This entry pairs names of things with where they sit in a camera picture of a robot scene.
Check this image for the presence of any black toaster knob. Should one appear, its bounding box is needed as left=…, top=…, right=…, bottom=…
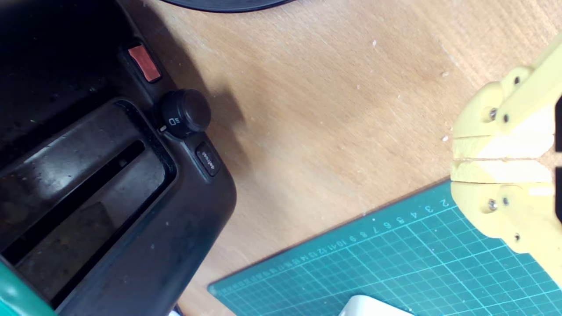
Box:
left=159, top=89, right=212, bottom=139

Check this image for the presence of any black two-slot toaster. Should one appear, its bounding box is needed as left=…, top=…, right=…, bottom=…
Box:
left=0, top=0, right=238, bottom=316

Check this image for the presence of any red toaster button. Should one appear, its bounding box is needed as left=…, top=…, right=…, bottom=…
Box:
left=127, top=44, right=162, bottom=83

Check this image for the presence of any green toaster lever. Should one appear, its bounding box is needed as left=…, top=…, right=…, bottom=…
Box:
left=0, top=259, right=58, bottom=316

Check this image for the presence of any green cutting mat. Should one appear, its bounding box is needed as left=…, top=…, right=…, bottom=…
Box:
left=207, top=180, right=562, bottom=316

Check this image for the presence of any white block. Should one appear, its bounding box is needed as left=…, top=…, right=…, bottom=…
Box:
left=338, top=295, right=415, bottom=316

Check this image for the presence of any black defrost button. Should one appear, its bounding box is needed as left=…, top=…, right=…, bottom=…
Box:
left=195, top=143, right=221, bottom=177

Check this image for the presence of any black round plate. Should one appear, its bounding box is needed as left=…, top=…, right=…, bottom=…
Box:
left=160, top=0, right=295, bottom=12

